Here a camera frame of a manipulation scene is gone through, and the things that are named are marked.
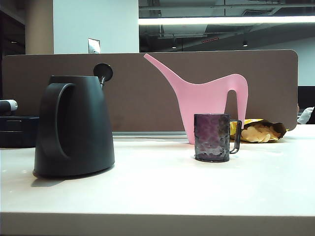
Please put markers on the long ceiling light strip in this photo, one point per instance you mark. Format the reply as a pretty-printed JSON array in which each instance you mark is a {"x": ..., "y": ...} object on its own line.
[{"x": 221, "y": 20}]

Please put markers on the beige round column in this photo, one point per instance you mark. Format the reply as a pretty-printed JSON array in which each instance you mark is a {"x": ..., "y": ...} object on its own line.
[{"x": 39, "y": 27}]

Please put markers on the black storage box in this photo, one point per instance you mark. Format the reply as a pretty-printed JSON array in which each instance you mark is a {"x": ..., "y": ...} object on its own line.
[{"x": 17, "y": 132}]

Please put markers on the black ceiling spot lamp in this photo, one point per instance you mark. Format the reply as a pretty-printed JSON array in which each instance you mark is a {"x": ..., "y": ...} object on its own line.
[{"x": 244, "y": 44}]

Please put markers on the person in white shirt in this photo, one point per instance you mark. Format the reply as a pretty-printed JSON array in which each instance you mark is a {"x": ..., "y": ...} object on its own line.
[{"x": 306, "y": 116}]

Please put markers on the pink plastic watering can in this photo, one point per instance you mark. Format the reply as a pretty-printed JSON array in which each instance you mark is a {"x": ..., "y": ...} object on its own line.
[{"x": 201, "y": 100}]

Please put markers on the silver wall switch plate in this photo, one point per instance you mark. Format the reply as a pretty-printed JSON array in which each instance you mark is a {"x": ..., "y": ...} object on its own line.
[{"x": 94, "y": 45}]

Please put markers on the purple textured glass cup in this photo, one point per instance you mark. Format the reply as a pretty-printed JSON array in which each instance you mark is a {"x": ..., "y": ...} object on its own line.
[{"x": 211, "y": 137}]

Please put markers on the aluminium divider base rail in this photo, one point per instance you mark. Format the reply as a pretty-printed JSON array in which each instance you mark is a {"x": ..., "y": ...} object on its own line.
[{"x": 147, "y": 135}]

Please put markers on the brown desk divider panel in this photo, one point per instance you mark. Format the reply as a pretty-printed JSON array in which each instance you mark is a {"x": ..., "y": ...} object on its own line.
[{"x": 137, "y": 98}]

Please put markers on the black and white cylinder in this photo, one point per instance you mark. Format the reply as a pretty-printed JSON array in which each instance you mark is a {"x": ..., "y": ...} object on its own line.
[{"x": 8, "y": 105}]

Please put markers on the yellow potato chip bag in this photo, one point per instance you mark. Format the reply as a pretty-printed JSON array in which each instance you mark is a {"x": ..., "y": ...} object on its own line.
[{"x": 265, "y": 132}]

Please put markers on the black plastic electric kettle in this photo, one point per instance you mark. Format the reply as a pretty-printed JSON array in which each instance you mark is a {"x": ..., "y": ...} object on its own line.
[{"x": 86, "y": 123}]

